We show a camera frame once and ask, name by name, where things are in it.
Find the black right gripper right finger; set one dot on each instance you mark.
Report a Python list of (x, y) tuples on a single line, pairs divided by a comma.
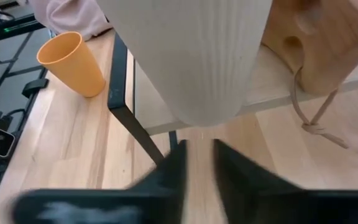
[(244, 189)]

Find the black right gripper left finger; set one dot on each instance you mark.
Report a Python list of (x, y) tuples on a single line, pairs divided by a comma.
[(169, 186)]

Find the beige ribbed cup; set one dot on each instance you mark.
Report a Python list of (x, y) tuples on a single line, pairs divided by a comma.
[(191, 56)]

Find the orange plastic cup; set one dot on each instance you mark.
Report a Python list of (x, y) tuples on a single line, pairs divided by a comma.
[(73, 65)]

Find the pink cloth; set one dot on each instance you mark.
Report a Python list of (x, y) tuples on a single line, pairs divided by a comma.
[(70, 15)]

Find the wooden shelf with black frame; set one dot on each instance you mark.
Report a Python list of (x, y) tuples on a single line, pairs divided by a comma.
[(269, 90)]

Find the black frame clamp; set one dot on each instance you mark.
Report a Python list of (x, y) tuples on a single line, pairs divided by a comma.
[(34, 87)]

